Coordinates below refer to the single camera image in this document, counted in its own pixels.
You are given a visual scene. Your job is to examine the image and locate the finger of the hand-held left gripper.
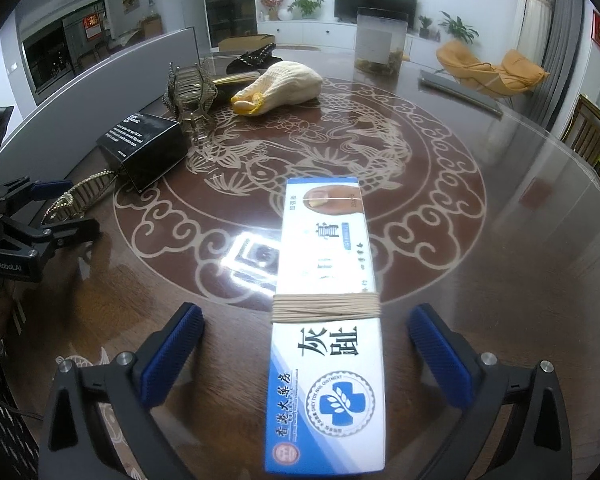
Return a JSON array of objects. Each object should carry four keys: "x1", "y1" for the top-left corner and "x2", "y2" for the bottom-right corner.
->
[
  {"x1": 0, "y1": 175, "x2": 77, "y2": 217},
  {"x1": 0, "y1": 217, "x2": 102, "y2": 261}
]

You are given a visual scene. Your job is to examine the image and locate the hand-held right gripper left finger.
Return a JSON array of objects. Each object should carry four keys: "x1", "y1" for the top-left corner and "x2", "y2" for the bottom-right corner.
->
[{"x1": 39, "y1": 302, "x2": 205, "y2": 480}]

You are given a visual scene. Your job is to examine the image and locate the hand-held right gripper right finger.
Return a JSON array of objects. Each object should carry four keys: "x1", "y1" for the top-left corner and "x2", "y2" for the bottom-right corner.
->
[{"x1": 406, "y1": 304, "x2": 573, "y2": 480}]

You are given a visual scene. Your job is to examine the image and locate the white and blue medicine box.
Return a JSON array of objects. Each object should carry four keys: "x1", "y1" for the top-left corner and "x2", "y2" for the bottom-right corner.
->
[{"x1": 264, "y1": 176, "x2": 387, "y2": 473}]

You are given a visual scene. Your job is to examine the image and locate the black knitted pouch white trim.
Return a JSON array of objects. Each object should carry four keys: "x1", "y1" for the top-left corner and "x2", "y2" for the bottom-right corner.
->
[{"x1": 226, "y1": 44, "x2": 276, "y2": 75}]

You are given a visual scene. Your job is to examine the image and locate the wooden desktop with fish pattern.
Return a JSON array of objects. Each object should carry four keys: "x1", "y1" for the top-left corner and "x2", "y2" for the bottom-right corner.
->
[{"x1": 0, "y1": 42, "x2": 600, "y2": 480}]

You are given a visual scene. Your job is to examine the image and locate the black cardboard box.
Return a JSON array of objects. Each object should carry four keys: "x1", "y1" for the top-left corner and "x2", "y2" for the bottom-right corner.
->
[{"x1": 96, "y1": 112, "x2": 188, "y2": 193}]

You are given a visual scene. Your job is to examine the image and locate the grey partition board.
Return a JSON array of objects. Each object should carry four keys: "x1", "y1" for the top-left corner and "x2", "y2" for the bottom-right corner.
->
[{"x1": 0, "y1": 27, "x2": 199, "y2": 181}]

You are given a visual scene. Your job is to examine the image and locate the dark glass sliding door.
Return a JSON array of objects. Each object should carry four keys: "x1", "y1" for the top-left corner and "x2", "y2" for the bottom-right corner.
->
[{"x1": 21, "y1": 0, "x2": 106, "y2": 96}]

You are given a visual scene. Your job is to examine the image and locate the red hanging calendar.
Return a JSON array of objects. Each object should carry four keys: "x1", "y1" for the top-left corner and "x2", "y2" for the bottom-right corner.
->
[{"x1": 82, "y1": 12, "x2": 103, "y2": 41}]

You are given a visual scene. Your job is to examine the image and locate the black dotted clothing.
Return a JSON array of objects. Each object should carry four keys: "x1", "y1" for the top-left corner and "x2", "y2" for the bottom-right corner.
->
[{"x1": 0, "y1": 347, "x2": 41, "y2": 480}]

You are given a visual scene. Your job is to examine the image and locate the large gold claw hair clip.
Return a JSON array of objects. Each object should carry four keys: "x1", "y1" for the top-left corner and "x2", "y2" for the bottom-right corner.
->
[{"x1": 167, "y1": 60, "x2": 218, "y2": 148}]

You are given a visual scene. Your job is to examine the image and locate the gold flat packet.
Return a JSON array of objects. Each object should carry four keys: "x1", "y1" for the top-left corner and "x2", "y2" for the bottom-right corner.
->
[{"x1": 210, "y1": 72, "x2": 261, "y2": 88}]

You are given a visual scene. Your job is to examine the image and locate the brown cardboard box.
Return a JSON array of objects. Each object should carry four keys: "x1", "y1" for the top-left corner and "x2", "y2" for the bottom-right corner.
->
[{"x1": 218, "y1": 33, "x2": 276, "y2": 53}]

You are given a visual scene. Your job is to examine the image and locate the cream knitted pouch yellow trim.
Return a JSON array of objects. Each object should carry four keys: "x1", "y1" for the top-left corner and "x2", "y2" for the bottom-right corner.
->
[{"x1": 230, "y1": 60, "x2": 323, "y2": 115}]

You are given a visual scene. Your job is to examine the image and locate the dark glass display cabinet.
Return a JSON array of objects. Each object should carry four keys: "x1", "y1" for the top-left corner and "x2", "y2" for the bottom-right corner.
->
[{"x1": 202, "y1": 0, "x2": 257, "y2": 50}]

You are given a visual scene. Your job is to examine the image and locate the grey flat remote bar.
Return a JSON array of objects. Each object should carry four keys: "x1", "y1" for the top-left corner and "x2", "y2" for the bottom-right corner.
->
[{"x1": 418, "y1": 69, "x2": 503, "y2": 118}]

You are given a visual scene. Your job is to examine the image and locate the wooden dining chair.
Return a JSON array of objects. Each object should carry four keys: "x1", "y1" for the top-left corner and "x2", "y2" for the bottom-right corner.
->
[{"x1": 560, "y1": 95, "x2": 600, "y2": 181}]

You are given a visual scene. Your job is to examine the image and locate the red flowers in vase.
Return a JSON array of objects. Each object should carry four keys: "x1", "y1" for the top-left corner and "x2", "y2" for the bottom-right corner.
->
[{"x1": 260, "y1": 0, "x2": 287, "y2": 22}]

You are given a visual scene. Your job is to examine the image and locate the orange lounge chair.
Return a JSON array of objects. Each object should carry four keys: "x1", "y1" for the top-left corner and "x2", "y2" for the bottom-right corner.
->
[
  {"x1": 497, "y1": 50, "x2": 551, "y2": 98},
  {"x1": 436, "y1": 41, "x2": 501, "y2": 87}
]

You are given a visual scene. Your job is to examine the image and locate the white television cabinet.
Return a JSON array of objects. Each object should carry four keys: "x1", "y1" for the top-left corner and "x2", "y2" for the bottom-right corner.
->
[{"x1": 257, "y1": 19, "x2": 481, "y2": 68}]

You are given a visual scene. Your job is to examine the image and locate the bushy green potted plant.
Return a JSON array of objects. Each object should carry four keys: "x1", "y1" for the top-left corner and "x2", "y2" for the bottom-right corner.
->
[{"x1": 287, "y1": 0, "x2": 326, "y2": 20}]

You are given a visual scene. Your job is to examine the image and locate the clear plastic jar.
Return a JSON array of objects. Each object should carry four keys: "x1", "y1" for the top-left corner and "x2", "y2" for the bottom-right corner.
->
[{"x1": 352, "y1": 6, "x2": 410, "y2": 77}]

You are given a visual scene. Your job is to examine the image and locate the grey curtain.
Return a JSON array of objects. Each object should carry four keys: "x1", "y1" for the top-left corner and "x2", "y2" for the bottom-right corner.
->
[{"x1": 535, "y1": 0, "x2": 588, "y2": 126}]

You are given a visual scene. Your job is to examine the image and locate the large leafy potted plant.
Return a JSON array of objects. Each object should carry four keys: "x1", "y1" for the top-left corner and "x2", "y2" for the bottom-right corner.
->
[{"x1": 437, "y1": 10, "x2": 480, "y2": 43}]

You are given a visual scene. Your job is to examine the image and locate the white curtain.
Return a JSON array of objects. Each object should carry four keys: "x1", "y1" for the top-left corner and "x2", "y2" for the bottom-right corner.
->
[{"x1": 511, "y1": 0, "x2": 556, "y2": 68}]

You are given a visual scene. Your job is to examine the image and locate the black television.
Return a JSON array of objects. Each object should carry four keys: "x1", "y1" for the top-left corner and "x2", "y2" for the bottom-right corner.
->
[{"x1": 334, "y1": 0, "x2": 418, "y2": 24}]

